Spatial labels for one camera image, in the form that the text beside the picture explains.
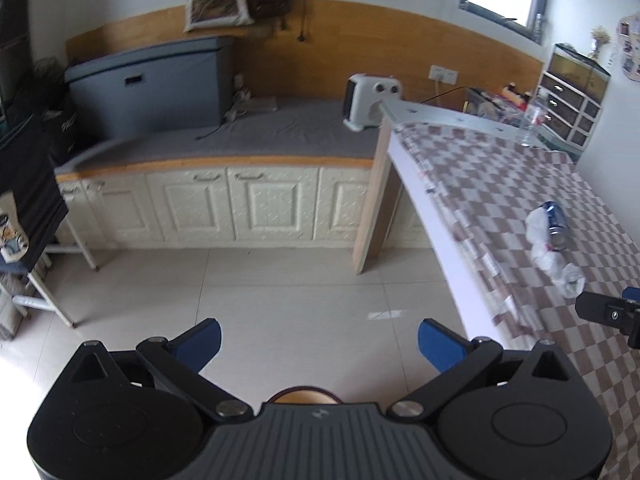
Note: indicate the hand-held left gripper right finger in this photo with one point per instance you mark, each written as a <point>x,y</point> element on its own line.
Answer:
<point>440,342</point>

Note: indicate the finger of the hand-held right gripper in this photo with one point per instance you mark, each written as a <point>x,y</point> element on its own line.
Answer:
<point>595,306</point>

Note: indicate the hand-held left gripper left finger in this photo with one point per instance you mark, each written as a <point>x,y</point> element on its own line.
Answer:
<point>197,342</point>

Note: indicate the clear plastic bag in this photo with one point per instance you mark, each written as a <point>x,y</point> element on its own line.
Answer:
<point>545,255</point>

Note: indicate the cream bin with purple rim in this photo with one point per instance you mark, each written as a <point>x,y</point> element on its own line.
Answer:
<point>302,395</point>

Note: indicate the white table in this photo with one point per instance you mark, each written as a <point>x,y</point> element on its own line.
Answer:
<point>450,270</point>

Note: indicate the blue drink can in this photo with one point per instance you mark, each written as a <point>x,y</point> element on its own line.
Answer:
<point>556,219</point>

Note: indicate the white cabinet with wooden top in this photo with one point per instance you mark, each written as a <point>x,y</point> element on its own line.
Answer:
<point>270,205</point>

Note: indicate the wooden side panel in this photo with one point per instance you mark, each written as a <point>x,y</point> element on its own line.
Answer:
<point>375,200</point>

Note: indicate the clear plastic bottle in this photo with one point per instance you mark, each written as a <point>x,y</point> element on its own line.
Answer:
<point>533,120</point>

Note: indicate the drawer organizer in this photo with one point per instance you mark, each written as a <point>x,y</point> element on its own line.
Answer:
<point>575,95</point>

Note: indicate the printed hanging cloth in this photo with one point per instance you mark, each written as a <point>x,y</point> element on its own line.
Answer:
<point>12,232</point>

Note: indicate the grey mat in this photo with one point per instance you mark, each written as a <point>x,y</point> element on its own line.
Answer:
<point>280,132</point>

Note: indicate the red desk clutter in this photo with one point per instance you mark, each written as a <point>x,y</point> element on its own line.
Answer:
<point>500,100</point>

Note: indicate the black hanging cloth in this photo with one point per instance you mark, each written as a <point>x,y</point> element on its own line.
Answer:
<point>27,185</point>

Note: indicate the white power strip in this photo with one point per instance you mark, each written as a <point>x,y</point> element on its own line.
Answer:
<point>250,105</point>

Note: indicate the white fan heater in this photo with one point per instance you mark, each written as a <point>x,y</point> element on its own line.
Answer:
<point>370,102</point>

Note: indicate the black bag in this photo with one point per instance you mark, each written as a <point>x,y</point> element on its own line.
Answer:
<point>62,127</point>

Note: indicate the grey storage chest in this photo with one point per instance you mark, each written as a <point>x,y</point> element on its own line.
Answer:
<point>150,90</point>

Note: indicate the dried flowers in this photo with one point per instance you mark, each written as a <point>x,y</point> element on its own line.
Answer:
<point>600,40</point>

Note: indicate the brown hanging bag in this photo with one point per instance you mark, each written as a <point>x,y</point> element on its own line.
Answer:
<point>270,4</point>

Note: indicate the dark shelf unit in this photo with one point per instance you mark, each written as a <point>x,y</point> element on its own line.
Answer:
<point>20,35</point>

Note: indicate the white metal frame stand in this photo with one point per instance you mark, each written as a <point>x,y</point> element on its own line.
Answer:
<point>55,280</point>

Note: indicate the wall photo collage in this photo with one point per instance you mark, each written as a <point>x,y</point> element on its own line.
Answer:
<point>630,47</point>

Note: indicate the white wall socket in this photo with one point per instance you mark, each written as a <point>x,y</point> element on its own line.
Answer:
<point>444,73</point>

